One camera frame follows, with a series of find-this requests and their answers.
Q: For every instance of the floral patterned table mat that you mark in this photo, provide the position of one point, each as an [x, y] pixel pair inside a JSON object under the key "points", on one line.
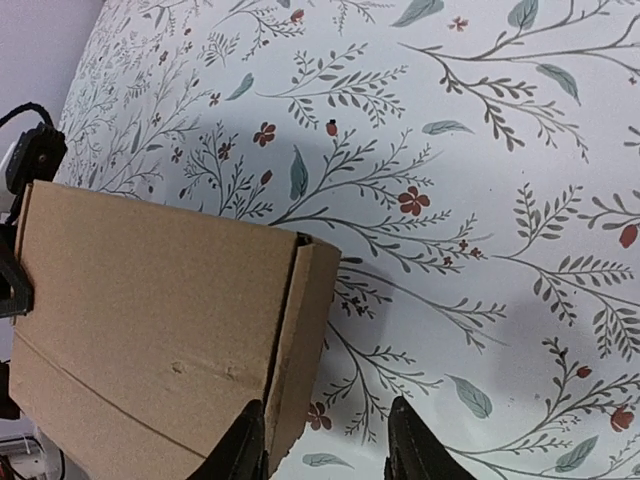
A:
{"points": [[477, 163]]}

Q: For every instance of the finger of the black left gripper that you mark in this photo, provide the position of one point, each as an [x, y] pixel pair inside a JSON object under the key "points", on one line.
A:
{"points": [[17, 292]]}

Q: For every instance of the brown cardboard box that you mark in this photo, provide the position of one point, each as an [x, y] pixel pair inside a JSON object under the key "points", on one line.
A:
{"points": [[154, 326]]}

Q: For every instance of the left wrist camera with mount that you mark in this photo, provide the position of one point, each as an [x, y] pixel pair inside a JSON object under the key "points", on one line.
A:
{"points": [[36, 155]]}

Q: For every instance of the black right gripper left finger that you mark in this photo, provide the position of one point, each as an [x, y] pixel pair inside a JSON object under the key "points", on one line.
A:
{"points": [[241, 453]]}

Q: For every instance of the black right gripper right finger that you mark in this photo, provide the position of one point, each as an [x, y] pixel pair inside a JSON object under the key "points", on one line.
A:
{"points": [[414, 452]]}

